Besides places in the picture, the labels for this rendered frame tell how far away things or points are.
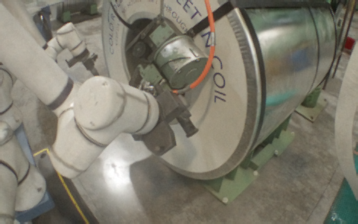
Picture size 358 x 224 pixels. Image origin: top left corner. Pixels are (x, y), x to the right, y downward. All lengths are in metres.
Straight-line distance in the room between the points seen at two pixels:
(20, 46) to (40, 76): 0.08
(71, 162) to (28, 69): 0.21
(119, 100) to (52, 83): 0.19
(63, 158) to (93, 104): 0.13
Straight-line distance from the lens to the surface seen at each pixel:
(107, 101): 0.35
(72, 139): 0.42
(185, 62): 0.69
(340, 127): 0.47
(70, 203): 1.21
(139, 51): 0.86
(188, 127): 0.73
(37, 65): 0.49
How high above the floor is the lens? 1.30
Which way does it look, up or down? 38 degrees down
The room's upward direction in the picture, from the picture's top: 2 degrees clockwise
